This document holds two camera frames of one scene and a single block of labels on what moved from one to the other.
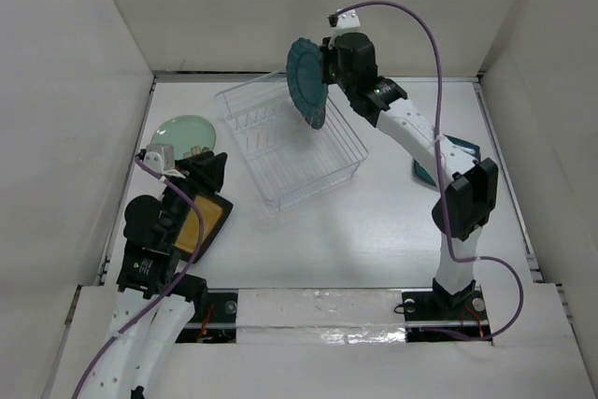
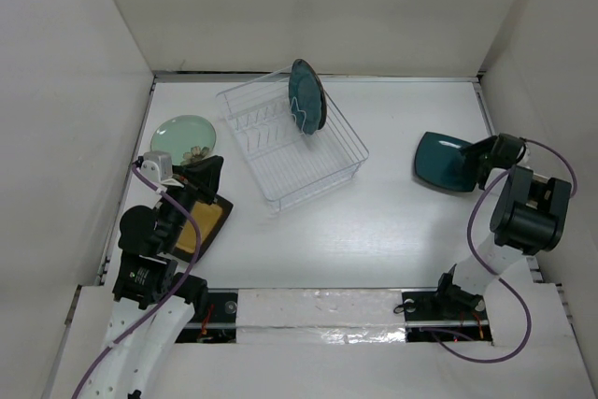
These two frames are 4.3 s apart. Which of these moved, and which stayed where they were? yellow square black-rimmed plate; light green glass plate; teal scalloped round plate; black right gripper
Moved: black right gripper; teal scalloped round plate
Stayed: light green glass plate; yellow square black-rimmed plate
